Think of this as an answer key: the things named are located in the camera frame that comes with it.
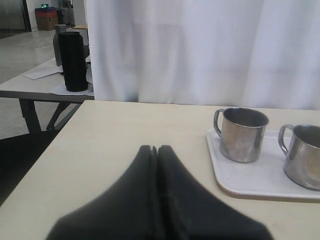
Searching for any steel mug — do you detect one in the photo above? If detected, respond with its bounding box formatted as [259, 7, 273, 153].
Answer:
[278, 124, 320, 191]
[213, 107, 269, 163]

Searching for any white paper sheet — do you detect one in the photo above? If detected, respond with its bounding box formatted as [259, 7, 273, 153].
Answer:
[23, 66, 63, 80]

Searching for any cardboard box with blue bin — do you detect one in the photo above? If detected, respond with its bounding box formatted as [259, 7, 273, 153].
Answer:
[35, 7, 58, 31]

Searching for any black cylinder on side table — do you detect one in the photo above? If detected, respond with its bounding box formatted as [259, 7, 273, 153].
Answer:
[58, 31, 88, 92]

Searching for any grey side table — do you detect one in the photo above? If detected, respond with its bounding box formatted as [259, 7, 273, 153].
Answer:
[0, 23, 96, 133]

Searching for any grey metal flask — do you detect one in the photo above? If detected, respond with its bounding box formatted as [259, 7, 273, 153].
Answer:
[53, 24, 67, 67]

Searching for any white curtain backdrop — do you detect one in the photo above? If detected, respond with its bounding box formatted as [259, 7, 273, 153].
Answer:
[86, 0, 320, 110]

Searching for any white plastic tray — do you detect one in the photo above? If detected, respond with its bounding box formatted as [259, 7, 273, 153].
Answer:
[206, 128, 320, 203]

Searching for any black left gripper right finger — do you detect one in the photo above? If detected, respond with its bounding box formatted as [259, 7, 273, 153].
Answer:
[157, 145, 273, 240]

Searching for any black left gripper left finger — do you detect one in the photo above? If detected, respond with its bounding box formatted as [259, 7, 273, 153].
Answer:
[47, 145, 158, 240]

